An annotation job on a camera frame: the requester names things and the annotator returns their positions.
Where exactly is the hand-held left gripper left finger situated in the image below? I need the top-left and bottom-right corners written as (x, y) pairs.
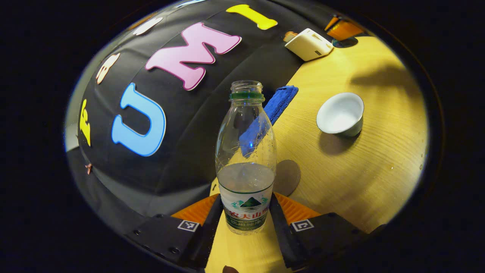
top-left (127, 193), bottom-right (224, 270)

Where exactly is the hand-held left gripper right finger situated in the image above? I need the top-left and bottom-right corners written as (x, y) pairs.
top-left (268, 191), bottom-right (379, 270)

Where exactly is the round brown coaster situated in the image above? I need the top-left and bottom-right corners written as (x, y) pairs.
top-left (274, 159), bottom-right (301, 197)

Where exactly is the clear plastic water bottle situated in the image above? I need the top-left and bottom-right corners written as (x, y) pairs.
top-left (215, 80), bottom-right (277, 235)

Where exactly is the white teacup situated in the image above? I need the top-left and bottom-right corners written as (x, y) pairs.
top-left (316, 92), bottom-right (365, 138)

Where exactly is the white toaster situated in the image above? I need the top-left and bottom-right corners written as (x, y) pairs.
top-left (285, 28), bottom-right (334, 61)

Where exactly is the blue folded towel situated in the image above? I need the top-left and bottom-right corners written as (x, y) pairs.
top-left (239, 86), bottom-right (299, 158)

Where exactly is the black backdrop cloth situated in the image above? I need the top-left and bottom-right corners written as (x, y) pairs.
top-left (66, 0), bottom-right (341, 228)

